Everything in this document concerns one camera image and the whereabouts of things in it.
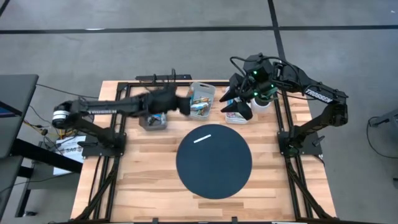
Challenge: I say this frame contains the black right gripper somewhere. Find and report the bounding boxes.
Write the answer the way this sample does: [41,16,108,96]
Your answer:
[219,73,279,121]

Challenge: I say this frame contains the black desk beam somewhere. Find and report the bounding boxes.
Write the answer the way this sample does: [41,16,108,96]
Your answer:
[12,138,83,174]

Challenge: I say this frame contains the small dark grey bin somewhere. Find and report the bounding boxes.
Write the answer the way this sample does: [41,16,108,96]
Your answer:
[139,112,169,131]

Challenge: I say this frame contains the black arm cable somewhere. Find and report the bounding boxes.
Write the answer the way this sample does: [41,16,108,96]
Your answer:
[276,90,312,102]

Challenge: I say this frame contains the white plastic bin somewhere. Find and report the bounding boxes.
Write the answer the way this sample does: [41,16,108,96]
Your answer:
[224,86,249,126]

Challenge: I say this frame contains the dark grey desk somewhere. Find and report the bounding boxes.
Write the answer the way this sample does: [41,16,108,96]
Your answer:
[0,73,40,159]

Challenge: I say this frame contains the black power strip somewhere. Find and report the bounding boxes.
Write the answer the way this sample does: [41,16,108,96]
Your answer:
[136,73,192,82]

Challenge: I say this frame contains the grey stand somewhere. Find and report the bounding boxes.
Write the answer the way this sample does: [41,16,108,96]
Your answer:
[369,108,398,128]

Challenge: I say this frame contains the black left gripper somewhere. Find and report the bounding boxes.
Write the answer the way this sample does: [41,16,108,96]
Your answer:
[143,88,192,116]

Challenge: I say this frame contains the light grey plastic bin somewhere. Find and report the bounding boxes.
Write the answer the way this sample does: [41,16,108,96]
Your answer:
[186,81,216,121]

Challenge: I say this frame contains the yellow cables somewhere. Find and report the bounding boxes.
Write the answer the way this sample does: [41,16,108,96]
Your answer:
[23,119,77,140]

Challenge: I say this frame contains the colourful packet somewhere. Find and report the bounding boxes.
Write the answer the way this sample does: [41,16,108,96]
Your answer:
[148,114,167,126]

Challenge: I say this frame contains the black aluminium table frame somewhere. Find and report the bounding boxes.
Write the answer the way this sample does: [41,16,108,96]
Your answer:
[72,80,336,224]

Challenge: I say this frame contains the white strip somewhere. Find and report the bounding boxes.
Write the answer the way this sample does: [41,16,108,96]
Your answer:
[193,134,212,144]

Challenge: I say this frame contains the black floor cable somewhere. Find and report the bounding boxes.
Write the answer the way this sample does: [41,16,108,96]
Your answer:
[366,116,398,160]
[35,83,100,100]

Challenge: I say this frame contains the green white granola bar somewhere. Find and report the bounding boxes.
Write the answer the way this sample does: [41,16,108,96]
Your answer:
[190,103,210,112]

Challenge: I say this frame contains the white paper sheet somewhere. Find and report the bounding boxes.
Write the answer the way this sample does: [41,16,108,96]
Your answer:
[52,135,87,177]

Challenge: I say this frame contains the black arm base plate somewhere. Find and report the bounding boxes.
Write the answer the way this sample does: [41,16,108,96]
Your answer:
[81,132,127,158]
[277,130,323,157]

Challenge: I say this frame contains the round dark blue mat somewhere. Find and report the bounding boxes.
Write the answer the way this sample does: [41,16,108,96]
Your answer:
[175,123,253,200]

